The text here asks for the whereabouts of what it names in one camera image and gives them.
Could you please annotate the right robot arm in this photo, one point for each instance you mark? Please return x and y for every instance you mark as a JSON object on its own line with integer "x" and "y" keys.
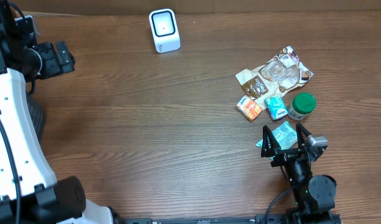
{"x": 314, "y": 194}

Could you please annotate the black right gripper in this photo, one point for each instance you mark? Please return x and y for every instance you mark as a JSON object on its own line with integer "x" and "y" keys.
{"x": 271, "y": 147}

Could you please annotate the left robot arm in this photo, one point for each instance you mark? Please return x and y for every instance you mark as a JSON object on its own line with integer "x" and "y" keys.
{"x": 29, "y": 189}

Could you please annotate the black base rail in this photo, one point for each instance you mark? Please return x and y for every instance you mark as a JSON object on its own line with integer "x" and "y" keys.
{"x": 258, "y": 219}

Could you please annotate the brown cardboard backdrop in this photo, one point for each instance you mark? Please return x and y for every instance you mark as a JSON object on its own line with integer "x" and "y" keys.
{"x": 130, "y": 7}

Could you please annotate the white barcode scanner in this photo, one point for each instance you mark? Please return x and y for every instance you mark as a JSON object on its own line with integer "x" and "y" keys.
{"x": 164, "y": 29}

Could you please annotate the teal snack packet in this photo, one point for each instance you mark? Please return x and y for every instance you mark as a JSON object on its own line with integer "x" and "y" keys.
{"x": 285, "y": 135}

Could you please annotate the green lid jar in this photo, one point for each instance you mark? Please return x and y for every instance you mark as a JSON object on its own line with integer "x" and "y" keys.
{"x": 301, "y": 106}

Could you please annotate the beige snack pouch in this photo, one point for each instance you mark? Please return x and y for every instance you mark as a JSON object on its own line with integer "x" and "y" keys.
{"x": 281, "y": 74}

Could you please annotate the small teal box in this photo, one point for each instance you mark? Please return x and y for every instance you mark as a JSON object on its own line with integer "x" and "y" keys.
{"x": 276, "y": 107}

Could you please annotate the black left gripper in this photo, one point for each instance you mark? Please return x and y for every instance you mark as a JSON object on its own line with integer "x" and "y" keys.
{"x": 56, "y": 66}

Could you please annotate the small orange box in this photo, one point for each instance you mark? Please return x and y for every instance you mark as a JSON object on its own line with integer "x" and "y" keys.
{"x": 249, "y": 108}

